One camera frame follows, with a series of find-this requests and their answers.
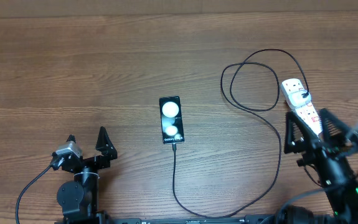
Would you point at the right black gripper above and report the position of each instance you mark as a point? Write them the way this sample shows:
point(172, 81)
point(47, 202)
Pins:
point(315, 145)

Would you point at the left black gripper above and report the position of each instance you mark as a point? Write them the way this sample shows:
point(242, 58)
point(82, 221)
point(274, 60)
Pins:
point(103, 162)

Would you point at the black Galaxy phone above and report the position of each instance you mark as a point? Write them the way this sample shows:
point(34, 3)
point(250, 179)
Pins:
point(171, 120)

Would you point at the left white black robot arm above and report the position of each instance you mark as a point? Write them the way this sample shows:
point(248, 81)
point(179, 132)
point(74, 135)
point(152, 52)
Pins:
point(79, 198)

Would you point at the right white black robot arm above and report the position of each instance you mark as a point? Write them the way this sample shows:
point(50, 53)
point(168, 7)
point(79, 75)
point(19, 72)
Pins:
point(339, 181)

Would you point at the white charger plug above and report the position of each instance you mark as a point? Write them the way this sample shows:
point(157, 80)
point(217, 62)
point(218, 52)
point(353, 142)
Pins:
point(298, 99)

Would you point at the white power strip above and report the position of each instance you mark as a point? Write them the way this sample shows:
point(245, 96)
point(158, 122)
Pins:
point(293, 91)

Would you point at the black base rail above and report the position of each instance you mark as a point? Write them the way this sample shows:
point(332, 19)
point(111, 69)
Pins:
point(194, 220)

